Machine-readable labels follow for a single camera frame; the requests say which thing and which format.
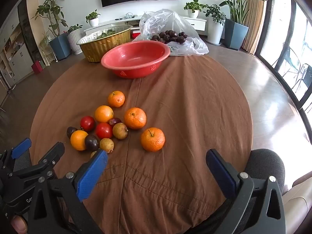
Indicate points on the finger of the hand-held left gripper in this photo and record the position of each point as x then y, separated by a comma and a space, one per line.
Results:
22, 148
52, 154

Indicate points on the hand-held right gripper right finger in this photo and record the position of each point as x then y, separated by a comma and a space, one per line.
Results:
219, 173

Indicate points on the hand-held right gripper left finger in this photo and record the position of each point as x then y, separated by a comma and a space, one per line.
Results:
91, 175

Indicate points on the orange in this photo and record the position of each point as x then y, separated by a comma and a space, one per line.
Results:
78, 140
152, 139
116, 99
104, 113
135, 118

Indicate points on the reddish purple plum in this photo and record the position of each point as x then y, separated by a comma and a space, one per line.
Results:
92, 142

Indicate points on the brown longan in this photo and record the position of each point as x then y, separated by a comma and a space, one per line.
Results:
120, 131
106, 145

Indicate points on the red tomato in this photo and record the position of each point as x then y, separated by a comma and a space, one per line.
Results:
103, 130
87, 123

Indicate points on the small purple plum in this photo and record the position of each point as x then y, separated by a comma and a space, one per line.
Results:
115, 121

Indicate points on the red plastic basin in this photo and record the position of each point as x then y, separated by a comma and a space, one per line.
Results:
136, 70

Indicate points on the person's left hand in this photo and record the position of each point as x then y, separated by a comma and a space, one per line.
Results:
18, 224

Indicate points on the black mesh chair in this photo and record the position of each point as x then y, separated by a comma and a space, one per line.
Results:
265, 165

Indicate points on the brown tablecloth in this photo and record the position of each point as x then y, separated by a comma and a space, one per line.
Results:
182, 102

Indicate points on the small red box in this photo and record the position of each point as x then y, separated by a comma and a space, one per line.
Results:
37, 67

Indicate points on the beige leather seat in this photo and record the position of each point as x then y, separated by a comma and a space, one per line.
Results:
297, 199

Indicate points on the leafy tree in blue pot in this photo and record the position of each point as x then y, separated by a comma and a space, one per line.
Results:
60, 47

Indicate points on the plant in white ribbed pot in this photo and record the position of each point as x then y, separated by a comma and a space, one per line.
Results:
74, 41

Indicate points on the gold foil basin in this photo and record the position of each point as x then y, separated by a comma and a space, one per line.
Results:
102, 47

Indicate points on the black outdoor chair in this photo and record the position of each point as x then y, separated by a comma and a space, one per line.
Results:
302, 75
287, 53

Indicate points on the green leafy vegetables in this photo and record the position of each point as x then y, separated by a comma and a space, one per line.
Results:
107, 33

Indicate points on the broad-leaf plant in blue pot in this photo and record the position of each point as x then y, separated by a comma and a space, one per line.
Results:
235, 35

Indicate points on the small plant in white pot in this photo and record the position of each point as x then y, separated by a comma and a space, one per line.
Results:
93, 22

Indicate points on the bushy plant in white pot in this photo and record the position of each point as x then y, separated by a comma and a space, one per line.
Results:
214, 33

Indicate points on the pile of dark plums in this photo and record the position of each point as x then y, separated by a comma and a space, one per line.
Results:
170, 37

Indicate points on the red storage box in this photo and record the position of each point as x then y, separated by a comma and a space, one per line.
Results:
135, 33

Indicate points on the white television cabinet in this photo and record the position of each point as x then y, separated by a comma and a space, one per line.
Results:
195, 24

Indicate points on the tan curtain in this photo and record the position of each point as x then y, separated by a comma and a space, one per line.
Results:
256, 17

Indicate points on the green plant in white pot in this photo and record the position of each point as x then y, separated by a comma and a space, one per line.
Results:
193, 14

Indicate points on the clear plastic bag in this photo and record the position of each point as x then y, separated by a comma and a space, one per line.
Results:
158, 19

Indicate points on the white wall cabinets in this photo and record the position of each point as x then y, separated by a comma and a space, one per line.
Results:
17, 53

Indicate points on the black window frame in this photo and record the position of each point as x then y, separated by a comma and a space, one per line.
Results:
262, 29

